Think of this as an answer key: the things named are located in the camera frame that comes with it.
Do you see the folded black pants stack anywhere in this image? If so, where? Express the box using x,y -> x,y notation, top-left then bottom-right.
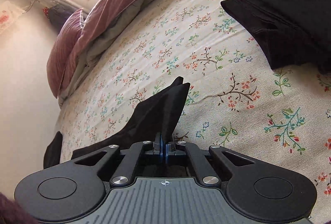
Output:
221,0 -> 330,74

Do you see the small mauve velvet pillow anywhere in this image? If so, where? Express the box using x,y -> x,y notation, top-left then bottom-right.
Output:
47,8 -> 84,98

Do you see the floral covered air conditioner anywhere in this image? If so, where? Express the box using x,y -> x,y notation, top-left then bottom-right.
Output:
0,0 -> 26,34

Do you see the dark garment with red dots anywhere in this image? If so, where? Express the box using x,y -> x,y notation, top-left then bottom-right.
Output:
43,4 -> 76,33

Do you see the small black folded cloth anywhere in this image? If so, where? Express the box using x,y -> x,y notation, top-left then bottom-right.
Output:
43,131 -> 63,169

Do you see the floral white bed sheet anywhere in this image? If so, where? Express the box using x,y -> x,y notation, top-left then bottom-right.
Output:
58,0 -> 330,223

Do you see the maroon right sleeve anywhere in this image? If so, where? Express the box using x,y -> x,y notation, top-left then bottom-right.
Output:
0,193 -> 38,224

